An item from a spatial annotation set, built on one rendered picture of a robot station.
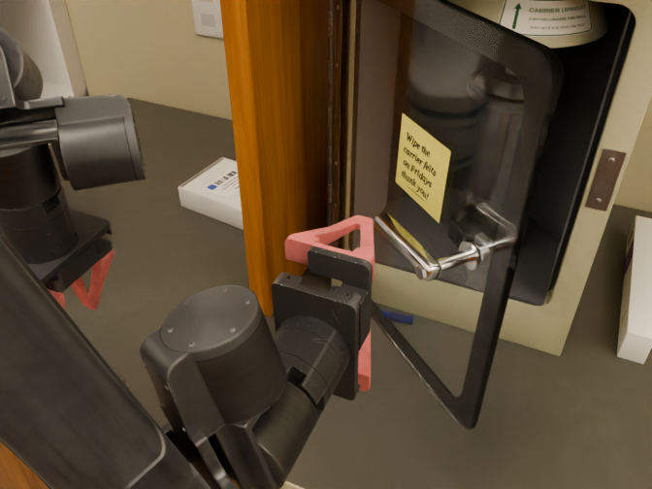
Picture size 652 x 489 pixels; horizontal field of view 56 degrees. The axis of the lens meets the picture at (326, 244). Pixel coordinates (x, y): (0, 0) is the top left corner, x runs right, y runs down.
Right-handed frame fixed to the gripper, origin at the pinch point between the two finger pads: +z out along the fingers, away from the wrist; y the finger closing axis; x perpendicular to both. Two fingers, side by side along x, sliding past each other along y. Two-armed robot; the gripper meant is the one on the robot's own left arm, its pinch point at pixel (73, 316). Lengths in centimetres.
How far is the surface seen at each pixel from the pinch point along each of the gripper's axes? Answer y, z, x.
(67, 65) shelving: 71, 12, 70
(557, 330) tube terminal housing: 31, 13, -44
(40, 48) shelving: 75, 11, 81
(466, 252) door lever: 13.1, -9.1, -34.4
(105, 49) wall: 75, 8, 61
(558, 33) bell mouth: 34, -21, -37
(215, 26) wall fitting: 74, -1, 30
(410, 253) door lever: 11.1, -9.2, -30.2
